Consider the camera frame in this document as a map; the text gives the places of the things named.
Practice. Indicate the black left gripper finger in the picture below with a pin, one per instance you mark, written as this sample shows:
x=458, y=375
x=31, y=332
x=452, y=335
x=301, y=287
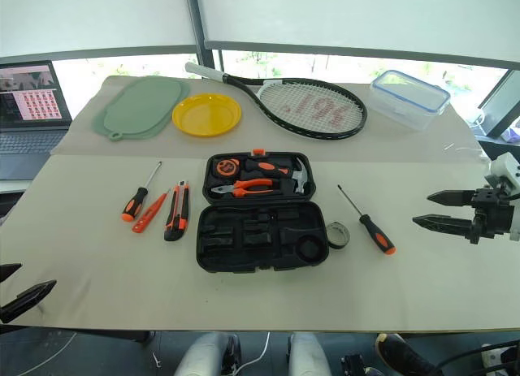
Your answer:
x=28, y=299
x=7, y=270

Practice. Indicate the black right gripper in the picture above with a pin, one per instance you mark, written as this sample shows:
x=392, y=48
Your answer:
x=493, y=215

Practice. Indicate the dark shaft orange black screwdriver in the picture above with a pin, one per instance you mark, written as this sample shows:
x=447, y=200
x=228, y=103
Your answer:
x=375, y=234

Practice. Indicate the silver shaft orange black screwdriver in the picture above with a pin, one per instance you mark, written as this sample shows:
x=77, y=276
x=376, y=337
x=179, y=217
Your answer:
x=136, y=203

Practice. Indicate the orange test pen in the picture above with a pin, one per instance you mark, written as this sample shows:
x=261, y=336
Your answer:
x=148, y=213

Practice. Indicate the black orange utility knife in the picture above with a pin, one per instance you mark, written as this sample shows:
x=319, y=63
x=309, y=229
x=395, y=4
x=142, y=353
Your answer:
x=176, y=217

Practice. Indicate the black tool case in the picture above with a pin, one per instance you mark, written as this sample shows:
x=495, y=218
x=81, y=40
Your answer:
x=260, y=254

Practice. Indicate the black electrical tape roll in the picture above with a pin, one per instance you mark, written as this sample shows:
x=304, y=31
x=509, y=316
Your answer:
x=337, y=240

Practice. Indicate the dark monitor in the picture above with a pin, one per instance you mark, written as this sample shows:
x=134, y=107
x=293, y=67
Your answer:
x=501, y=108

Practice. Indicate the clear container with blue lid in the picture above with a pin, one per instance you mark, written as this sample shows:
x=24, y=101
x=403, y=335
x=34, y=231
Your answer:
x=408, y=98

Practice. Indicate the black tennis racket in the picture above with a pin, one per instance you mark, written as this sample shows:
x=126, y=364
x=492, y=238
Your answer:
x=361, y=108

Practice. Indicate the black open laptop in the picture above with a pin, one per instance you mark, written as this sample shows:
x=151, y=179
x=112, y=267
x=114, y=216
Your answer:
x=28, y=128

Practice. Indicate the white shoe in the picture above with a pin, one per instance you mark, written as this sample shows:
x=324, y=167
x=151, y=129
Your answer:
x=493, y=357

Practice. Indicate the black shoe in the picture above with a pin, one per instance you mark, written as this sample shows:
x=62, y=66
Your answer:
x=400, y=355

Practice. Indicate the silver robot leg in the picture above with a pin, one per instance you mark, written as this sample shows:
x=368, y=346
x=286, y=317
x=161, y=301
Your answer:
x=306, y=355
x=199, y=355

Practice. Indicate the black floor device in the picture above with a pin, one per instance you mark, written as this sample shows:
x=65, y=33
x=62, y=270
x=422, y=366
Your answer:
x=353, y=366

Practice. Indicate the claw hammer with orange grip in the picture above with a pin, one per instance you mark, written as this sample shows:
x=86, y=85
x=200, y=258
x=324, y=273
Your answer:
x=266, y=167

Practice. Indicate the green silicone mat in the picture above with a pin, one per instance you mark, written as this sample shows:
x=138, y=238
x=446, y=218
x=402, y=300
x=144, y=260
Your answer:
x=140, y=108

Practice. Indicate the black orange tape measure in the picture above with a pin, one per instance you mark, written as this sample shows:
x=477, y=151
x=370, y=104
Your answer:
x=227, y=167

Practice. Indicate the yellow plastic plate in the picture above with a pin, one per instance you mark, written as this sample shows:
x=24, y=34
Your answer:
x=206, y=115

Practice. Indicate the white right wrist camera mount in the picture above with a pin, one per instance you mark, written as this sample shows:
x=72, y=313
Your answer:
x=503, y=167

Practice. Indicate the dark window frame post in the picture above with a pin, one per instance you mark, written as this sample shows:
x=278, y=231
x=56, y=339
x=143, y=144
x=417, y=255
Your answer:
x=201, y=27

